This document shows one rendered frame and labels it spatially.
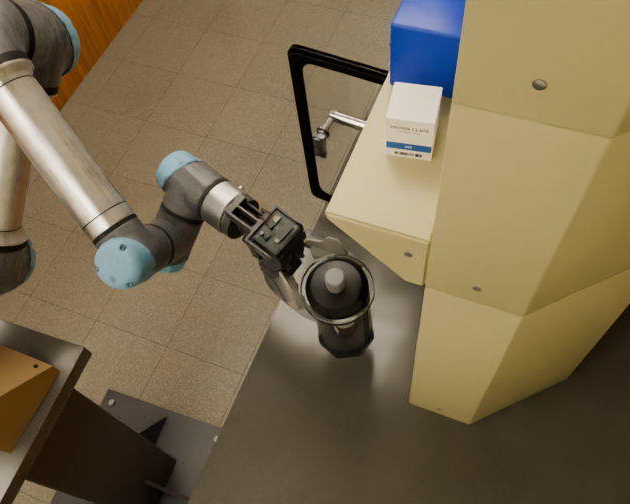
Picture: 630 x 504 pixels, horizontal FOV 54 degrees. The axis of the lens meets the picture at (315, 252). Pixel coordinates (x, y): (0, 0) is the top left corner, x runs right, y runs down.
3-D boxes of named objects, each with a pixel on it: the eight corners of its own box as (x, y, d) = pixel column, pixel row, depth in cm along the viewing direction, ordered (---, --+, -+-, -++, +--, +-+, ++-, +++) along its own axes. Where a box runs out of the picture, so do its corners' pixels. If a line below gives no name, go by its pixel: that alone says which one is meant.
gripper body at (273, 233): (272, 263, 88) (212, 218, 92) (282, 285, 95) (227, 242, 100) (307, 224, 89) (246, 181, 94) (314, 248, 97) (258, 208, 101)
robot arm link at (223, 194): (208, 228, 101) (241, 193, 103) (228, 244, 100) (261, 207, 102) (194, 207, 95) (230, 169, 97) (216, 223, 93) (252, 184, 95)
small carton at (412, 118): (438, 125, 69) (442, 86, 64) (430, 161, 67) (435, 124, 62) (393, 120, 70) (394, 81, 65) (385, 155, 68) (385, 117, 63)
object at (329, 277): (381, 287, 92) (381, 270, 86) (342, 335, 89) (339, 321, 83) (333, 252, 95) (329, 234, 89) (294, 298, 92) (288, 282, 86)
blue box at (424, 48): (495, 44, 74) (508, -21, 67) (473, 104, 70) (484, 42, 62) (414, 28, 77) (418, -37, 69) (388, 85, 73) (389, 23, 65)
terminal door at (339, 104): (449, 245, 120) (477, 101, 86) (311, 193, 129) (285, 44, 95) (451, 242, 121) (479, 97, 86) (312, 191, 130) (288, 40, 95)
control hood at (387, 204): (494, 86, 84) (507, 27, 76) (424, 289, 70) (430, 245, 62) (413, 68, 87) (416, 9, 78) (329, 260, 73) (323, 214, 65)
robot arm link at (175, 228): (119, 264, 100) (142, 206, 96) (152, 246, 110) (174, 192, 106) (161, 288, 99) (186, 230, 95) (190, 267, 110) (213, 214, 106)
